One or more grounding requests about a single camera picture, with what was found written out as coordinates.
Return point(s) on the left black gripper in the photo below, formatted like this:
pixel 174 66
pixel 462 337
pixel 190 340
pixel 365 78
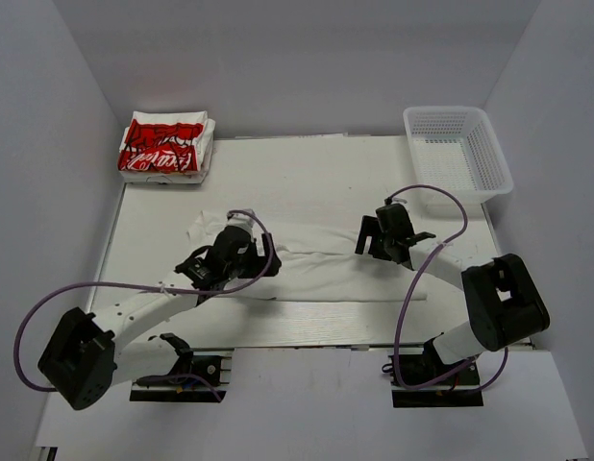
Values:
pixel 259 261

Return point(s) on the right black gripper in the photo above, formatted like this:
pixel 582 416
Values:
pixel 370 228

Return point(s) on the plain white t shirt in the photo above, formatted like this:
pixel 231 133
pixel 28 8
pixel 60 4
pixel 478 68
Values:
pixel 319 265

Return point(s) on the red print white t shirt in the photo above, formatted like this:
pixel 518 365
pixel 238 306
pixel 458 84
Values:
pixel 167 148

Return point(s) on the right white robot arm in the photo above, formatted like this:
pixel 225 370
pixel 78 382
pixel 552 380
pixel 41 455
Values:
pixel 503 304

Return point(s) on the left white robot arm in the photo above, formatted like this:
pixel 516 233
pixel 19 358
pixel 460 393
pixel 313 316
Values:
pixel 88 353

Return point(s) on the white plastic mesh basket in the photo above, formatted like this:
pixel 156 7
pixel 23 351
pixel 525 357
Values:
pixel 456 149

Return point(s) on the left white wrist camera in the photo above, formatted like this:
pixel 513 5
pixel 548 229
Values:
pixel 242 219

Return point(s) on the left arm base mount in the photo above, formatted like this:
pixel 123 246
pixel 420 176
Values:
pixel 195 376

